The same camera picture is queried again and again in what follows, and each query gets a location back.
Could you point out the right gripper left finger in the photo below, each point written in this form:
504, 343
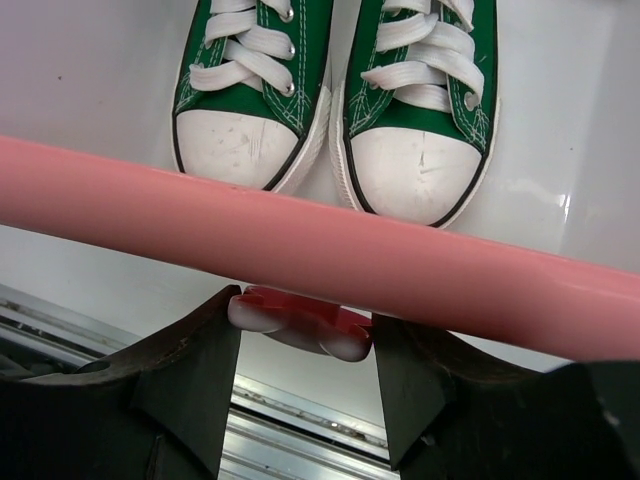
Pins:
154, 410

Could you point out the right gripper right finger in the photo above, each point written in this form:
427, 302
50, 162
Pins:
452, 411

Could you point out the pink drawer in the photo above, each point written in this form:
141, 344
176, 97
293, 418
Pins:
546, 255

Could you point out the green sneaker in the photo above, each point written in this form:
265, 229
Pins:
413, 119
252, 94

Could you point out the aluminium mounting rail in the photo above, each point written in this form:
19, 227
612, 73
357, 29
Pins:
270, 433

